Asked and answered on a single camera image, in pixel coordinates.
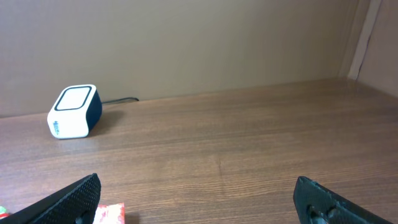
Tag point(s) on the Haribo gummy candy bag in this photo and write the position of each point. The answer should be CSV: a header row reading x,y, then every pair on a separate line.
x,y
3,213

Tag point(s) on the red white snack packet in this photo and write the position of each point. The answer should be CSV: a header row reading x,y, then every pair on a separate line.
x,y
110,214

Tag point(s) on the white barcode scanner box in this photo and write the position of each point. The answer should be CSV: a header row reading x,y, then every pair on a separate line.
x,y
75,112

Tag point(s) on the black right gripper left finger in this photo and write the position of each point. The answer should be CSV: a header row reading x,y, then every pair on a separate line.
x,y
76,203

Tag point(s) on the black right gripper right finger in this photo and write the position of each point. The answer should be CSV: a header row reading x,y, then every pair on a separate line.
x,y
315,203

